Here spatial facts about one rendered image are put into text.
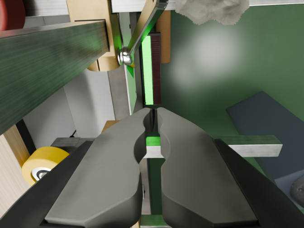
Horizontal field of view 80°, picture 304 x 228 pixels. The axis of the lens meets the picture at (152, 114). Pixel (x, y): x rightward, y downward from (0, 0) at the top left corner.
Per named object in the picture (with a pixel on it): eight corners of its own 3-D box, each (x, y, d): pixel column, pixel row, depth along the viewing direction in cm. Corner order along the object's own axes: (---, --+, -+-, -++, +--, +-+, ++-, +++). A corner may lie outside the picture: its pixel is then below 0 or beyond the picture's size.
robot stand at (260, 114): (262, 90, 117) (347, 154, 65) (273, 118, 127) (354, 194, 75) (225, 108, 124) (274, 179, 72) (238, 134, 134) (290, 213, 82)
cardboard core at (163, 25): (171, 0, 88) (170, 63, 102) (170, 1, 95) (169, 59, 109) (154, 1, 88) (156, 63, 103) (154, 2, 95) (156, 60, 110)
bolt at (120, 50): (141, 59, 39) (131, 44, 25) (142, 72, 40) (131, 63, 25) (132, 60, 40) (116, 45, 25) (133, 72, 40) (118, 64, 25)
